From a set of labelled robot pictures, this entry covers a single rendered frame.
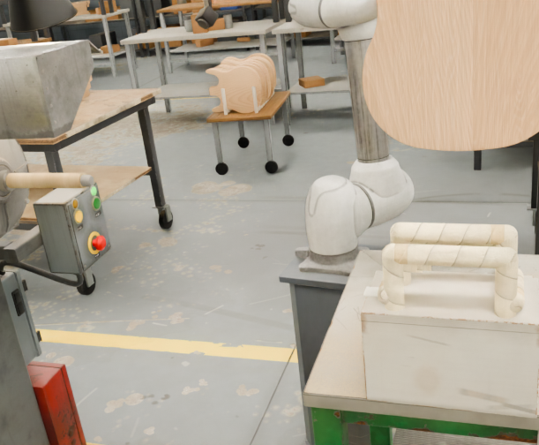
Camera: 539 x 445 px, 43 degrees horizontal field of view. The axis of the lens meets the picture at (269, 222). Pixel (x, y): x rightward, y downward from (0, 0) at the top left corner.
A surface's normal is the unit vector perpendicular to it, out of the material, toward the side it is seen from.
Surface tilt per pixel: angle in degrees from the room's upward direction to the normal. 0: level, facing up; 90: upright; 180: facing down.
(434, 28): 93
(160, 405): 0
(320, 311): 90
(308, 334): 90
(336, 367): 0
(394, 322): 90
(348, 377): 0
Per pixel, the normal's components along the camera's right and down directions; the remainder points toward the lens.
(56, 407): 0.95, 0.02
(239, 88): -0.21, 0.38
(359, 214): 0.61, 0.15
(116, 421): -0.11, -0.91
